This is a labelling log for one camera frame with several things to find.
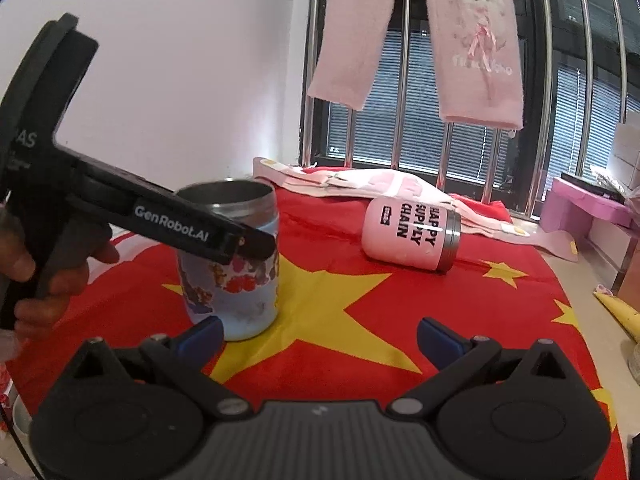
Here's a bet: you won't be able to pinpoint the pink stool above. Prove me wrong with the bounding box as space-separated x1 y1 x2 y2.
542 176 638 242

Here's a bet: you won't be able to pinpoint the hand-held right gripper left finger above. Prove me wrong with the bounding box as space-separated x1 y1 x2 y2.
62 316 253 421

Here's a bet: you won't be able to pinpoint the window blinds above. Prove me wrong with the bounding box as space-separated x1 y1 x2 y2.
320 25 640 211

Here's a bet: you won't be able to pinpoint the pink fleece pants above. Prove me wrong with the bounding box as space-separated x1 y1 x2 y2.
306 0 525 131

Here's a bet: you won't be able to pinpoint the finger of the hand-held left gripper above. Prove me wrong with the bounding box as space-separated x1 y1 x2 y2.
224 227 279 267

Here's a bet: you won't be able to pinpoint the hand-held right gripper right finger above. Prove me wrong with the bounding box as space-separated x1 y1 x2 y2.
390 316 581 421

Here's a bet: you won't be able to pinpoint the black cable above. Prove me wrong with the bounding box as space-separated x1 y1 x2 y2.
0 394 43 480

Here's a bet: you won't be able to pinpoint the pink cup with steel rim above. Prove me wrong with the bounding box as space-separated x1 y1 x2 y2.
361 197 462 275

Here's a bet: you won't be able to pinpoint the blue printed cup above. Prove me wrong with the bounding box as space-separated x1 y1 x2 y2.
176 179 280 342

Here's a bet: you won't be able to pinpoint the metal window bars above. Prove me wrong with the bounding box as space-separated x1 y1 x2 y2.
299 0 640 222

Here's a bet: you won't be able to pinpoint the person's left hand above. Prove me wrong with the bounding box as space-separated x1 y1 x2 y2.
0 204 122 346

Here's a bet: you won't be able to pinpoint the pink and white garment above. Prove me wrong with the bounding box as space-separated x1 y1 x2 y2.
251 156 580 263

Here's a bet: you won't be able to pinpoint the red cloth with yellow stars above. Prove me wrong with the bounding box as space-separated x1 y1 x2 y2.
5 165 628 480

